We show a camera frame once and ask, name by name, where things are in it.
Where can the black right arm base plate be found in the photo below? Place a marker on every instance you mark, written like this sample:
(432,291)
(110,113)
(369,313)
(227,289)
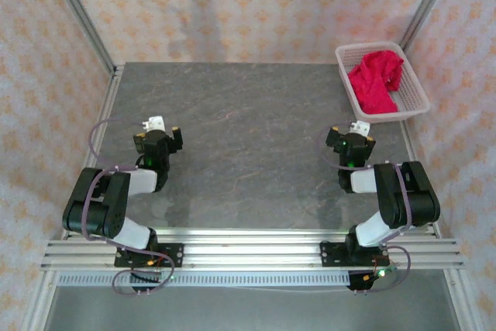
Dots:
(329,255)

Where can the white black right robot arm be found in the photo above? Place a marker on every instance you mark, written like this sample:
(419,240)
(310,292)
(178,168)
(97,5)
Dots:
(407,199)

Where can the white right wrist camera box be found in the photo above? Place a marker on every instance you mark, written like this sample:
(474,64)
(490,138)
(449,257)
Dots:
(360,127)

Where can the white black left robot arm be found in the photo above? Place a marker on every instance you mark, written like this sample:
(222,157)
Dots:
(97,207)

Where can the aluminium upright post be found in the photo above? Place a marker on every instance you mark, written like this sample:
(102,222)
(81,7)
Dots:
(426,1)
(83,21)

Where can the white plastic basket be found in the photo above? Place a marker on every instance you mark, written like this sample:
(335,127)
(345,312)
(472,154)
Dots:
(414,90)

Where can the red t-shirt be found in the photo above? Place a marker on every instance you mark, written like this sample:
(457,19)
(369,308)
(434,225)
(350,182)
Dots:
(372,87)

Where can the wide aluminium cross rail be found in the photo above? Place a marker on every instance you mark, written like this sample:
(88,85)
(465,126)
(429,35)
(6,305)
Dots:
(252,249)

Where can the grey metal lower panel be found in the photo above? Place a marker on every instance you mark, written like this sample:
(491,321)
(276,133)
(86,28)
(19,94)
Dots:
(248,311)

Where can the aluminium frame leg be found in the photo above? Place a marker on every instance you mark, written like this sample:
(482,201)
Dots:
(463,300)
(38,304)

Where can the white orange patterned curtain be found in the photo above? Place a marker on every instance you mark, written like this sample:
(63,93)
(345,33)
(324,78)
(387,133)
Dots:
(248,9)

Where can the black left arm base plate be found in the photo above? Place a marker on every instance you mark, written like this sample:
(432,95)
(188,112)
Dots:
(172,255)

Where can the small circuit board with LED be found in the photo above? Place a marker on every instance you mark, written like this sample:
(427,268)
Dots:
(383,272)

